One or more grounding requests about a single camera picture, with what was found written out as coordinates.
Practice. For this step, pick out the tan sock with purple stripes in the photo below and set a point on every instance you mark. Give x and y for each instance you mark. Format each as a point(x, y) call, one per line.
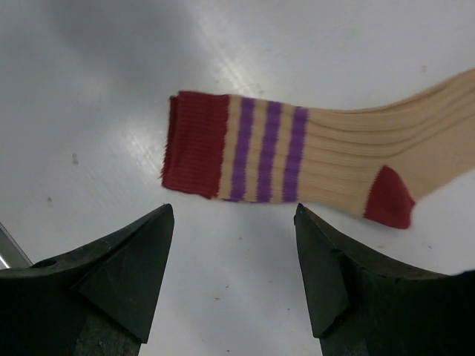
point(375, 163)

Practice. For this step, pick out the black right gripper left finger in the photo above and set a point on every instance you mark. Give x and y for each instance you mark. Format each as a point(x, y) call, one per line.
point(98, 299)

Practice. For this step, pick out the aluminium table frame rail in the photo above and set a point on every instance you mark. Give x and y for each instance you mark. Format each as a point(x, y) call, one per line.
point(11, 255)

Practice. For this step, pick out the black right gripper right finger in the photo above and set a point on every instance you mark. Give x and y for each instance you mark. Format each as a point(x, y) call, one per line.
point(362, 302)

